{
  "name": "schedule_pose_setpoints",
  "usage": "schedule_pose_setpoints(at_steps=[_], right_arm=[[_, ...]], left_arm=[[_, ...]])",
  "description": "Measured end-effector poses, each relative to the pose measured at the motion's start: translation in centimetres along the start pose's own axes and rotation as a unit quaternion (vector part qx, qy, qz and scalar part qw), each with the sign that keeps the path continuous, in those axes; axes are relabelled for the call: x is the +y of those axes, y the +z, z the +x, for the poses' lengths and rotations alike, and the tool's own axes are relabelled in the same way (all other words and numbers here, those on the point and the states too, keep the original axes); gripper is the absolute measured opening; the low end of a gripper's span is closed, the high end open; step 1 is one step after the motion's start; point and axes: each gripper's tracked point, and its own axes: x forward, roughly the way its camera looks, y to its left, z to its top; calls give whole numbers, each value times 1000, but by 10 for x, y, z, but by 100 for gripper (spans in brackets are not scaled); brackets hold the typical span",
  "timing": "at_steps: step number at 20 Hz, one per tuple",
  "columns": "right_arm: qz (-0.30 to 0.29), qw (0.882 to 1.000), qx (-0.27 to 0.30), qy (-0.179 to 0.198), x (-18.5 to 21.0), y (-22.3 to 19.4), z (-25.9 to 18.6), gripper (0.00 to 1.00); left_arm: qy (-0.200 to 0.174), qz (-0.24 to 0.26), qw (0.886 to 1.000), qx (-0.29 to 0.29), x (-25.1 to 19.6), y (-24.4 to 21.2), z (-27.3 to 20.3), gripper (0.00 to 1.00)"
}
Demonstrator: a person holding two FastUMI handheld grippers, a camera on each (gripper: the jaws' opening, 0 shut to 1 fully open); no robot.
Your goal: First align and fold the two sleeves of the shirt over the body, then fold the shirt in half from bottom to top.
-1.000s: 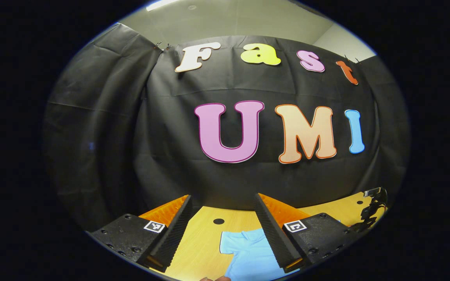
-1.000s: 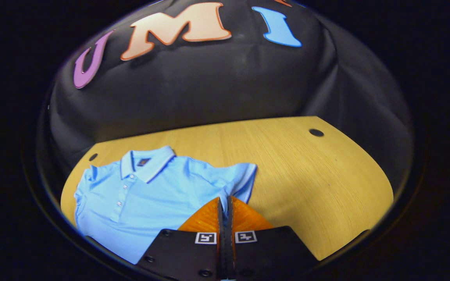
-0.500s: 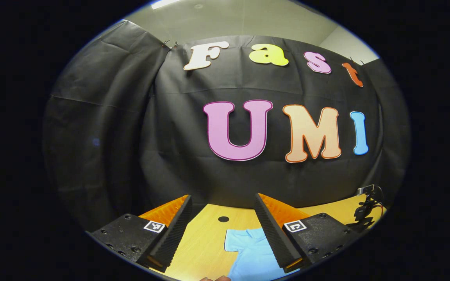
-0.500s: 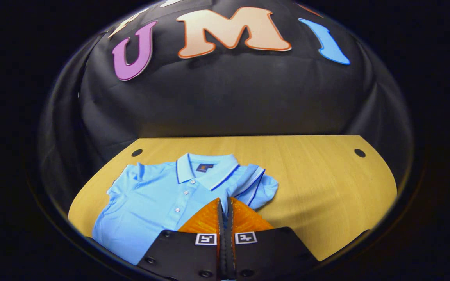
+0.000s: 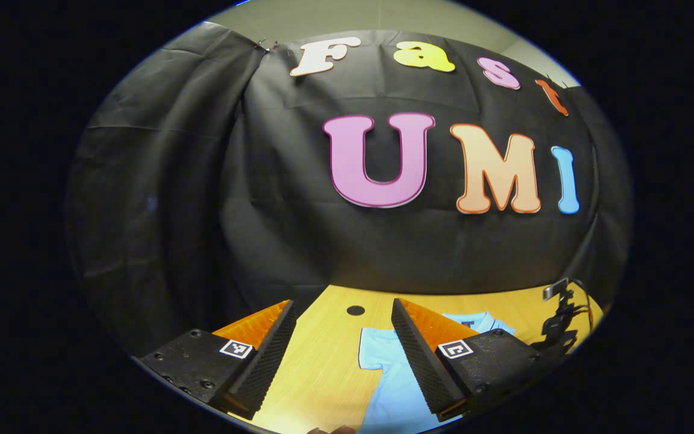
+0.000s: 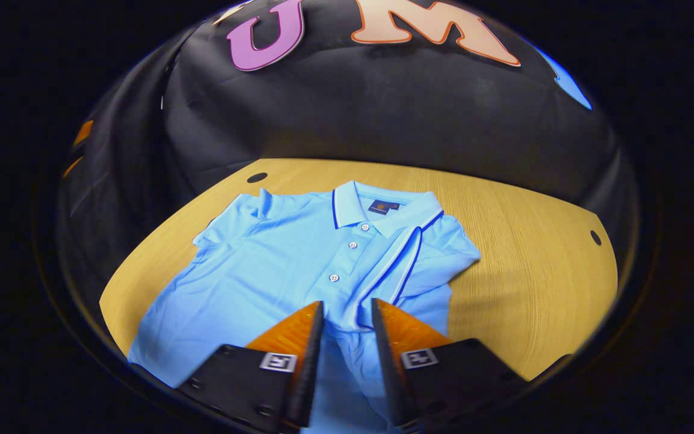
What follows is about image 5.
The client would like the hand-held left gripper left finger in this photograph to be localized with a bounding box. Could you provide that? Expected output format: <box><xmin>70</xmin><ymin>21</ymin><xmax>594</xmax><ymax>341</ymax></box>
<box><xmin>136</xmin><ymin>300</ymin><xmax>298</xmax><ymax>421</ymax></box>

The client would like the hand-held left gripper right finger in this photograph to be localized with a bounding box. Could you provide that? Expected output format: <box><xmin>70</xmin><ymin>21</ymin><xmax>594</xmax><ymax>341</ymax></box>
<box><xmin>391</xmin><ymin>298</ymin><xmax>564</xmax><ymax>423</ymax></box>

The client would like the light blue T-shirt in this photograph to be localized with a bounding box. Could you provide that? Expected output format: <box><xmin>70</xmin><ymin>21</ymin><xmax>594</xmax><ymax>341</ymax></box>
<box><xmin>358</xmin><ymin>312</ymin><xmax>516</xmax><ymax>434</ymax></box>

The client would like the black backdrop cloth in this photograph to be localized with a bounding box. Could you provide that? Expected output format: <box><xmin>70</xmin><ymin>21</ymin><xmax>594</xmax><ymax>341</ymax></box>
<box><xmin>67</xmin><ymin>23</ymin><xmax>632</xmax><ymax>357</ymax></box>

